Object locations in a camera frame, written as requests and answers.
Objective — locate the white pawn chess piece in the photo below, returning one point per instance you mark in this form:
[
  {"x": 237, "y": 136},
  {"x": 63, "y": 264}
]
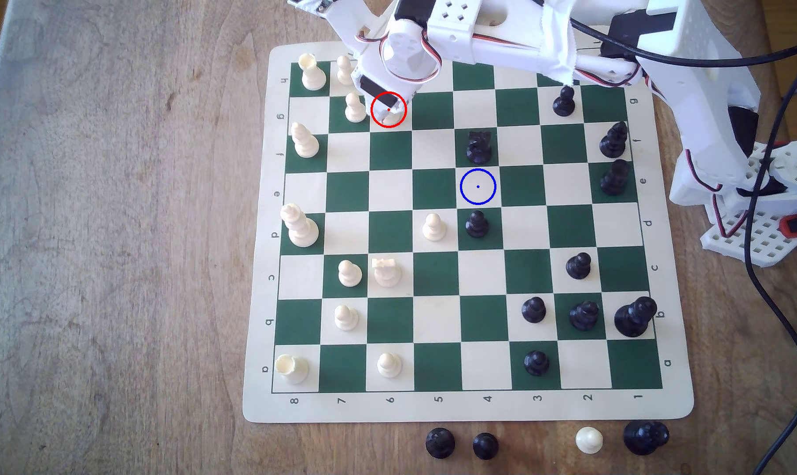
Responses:
[
  {"x": 343, "y": 71},
  {"x": 390, "y": 365},
  {"x": 350, "y": 274},
  {"x": 434, "y": 228},
  {"x": 589, "y": 441},
  {"x": 355, "y": 109},
  {"x": 346, "y": 318}
]

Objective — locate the black pawn chess piece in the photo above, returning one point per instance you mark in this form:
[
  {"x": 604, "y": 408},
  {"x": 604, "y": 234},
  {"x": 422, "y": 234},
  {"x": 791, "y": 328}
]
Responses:
[
  {"x": 485, "y": 446},
  {"x": 564, "y": 103},
  {"x": 477, "y": 225},
  {"x": 537, "y": 363},
  {"x": 533, "y": 310},
  {"x": 578, "y": 266}
]

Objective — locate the large black chess piece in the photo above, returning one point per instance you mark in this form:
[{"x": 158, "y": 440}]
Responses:
[{"x": 646, "y": 438}]

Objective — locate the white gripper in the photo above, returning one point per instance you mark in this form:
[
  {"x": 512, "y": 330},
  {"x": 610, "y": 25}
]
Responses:
[{"x": 383, "y": 97}]

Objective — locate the white perforated base plate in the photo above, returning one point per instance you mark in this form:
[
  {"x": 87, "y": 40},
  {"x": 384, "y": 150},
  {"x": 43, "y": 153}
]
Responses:
[{"x": 761, "y": 247}]

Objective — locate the white king chess piece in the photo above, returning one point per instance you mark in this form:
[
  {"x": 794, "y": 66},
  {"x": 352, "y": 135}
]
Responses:
[{"x": 300, "y": 227}]

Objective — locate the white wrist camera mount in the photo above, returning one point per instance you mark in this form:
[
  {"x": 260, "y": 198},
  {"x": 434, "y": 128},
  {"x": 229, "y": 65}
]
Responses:
[{"x": 349, "y": 23}]

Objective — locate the white rook chess piece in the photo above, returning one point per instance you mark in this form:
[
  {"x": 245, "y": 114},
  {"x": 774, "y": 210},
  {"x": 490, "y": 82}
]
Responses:
[
  {"x": 292, "y": 369},
  {"x": 313, "y": 76}
]

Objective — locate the black king chess piece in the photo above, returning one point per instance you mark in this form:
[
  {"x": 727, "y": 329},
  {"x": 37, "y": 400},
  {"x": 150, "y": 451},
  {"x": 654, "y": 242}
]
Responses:
[{"x": 614, "y": 179}]

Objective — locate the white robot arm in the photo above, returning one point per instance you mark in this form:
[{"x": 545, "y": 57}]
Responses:
[{"x": 504, "y": 33}]

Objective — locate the green and cream chess mat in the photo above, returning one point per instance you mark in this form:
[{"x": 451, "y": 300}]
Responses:
[{"x": 391, "y": 191}]

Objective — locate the white knight chess piece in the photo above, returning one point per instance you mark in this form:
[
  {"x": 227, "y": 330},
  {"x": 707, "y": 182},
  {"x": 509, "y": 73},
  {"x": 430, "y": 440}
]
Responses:
[{"x": 386, "y": 272}]

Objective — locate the black bishop chess piece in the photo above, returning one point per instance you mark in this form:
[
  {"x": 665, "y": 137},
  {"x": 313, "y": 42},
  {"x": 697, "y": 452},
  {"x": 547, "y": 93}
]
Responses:
[
  {"x": 584, "y": 316},
  {"x": 613, "y": 142}
]

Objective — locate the black knight chess piece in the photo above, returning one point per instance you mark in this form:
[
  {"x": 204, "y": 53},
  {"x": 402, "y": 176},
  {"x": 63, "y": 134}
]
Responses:
[
  {"x": 479, "y": 150},
  {"x": 440, "y": 443}
]

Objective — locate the white bishop chess piece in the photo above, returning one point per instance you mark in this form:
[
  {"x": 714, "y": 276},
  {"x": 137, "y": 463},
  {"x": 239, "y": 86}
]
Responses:
[
  {"x": 304, "y": 142},
  {"x": 390, "y": 120}
]

